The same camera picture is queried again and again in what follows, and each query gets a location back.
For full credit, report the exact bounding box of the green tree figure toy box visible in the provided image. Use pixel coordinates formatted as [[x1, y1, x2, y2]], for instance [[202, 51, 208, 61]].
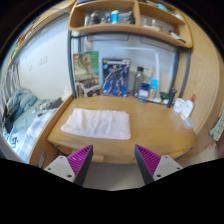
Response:
[[72, 50, 102, 99]]

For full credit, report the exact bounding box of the wooden shelf unit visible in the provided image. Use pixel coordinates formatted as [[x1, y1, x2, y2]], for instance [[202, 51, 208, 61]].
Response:
[[67, 0, 194, 49]]

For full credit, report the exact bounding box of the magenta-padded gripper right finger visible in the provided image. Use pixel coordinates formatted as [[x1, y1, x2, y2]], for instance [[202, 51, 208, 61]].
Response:
[[134, 144, 184, 185]]

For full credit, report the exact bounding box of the grey metal desk frame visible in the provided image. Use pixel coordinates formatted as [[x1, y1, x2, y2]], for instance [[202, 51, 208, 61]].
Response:
[[67, 30, 193, 100]]

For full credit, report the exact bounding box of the small blue and white box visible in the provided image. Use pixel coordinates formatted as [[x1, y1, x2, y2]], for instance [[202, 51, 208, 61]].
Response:
[[137, 82, 151, 103]]

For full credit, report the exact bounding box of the light blue card package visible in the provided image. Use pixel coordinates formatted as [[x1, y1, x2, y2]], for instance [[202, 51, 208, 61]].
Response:
[[148, 78, 160, 100]]

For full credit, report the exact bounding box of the white red-capped squeeze bottle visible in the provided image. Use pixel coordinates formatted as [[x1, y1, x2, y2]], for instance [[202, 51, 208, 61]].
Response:
[[180, 94, 197, 121]]

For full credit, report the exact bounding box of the black flat device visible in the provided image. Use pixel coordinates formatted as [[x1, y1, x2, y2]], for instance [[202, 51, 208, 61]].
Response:
[[49, 97, 64, 109]]

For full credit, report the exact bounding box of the teal quilted blanket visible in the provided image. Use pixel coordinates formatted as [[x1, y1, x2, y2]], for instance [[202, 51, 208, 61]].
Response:
[[5, 87, 51, 118]]

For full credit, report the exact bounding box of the white crumpled tissue pack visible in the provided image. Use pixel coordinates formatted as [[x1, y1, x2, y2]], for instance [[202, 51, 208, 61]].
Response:
[[61, 87, 74, 101]]

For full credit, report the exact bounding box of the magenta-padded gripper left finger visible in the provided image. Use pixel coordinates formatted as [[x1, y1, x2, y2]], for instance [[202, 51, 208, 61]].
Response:
[[43, 144, 94, 187]]

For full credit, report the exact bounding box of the black cylindrical shaver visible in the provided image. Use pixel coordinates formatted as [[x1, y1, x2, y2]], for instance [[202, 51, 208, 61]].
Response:
[[166, 87, 178, 109]]

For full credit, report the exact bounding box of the white wall switch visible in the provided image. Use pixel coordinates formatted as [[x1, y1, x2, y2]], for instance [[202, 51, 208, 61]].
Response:
[[37, 55, 48, 67]]

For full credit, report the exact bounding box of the small clear plastic container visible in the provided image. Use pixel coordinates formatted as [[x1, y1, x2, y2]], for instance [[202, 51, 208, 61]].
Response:
[[182, 117, 195, 130]]

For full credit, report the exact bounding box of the pale pink towel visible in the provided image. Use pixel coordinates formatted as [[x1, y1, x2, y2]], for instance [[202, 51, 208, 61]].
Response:
[[60, 107, 132, 141]]

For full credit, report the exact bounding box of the blue robot model kit box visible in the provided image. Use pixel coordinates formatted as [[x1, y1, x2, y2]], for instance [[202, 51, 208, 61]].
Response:
[[101, 58, 132, 98]]

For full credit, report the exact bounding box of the clear dark-capped water bottle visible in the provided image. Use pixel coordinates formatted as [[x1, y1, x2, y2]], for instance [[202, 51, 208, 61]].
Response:
[[133, 66, 145, 98]]

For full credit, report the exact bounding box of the white wall socket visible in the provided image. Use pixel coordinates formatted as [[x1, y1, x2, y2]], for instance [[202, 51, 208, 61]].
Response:
[[141, 65, 154, 79]]

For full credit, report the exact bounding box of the dark green small container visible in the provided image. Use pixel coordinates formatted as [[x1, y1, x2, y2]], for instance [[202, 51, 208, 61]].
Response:
[[159, 91, 171, 101]]

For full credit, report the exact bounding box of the white mug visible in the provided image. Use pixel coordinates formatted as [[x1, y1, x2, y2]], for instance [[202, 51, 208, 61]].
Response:
[[173, 97, 186, 114]]

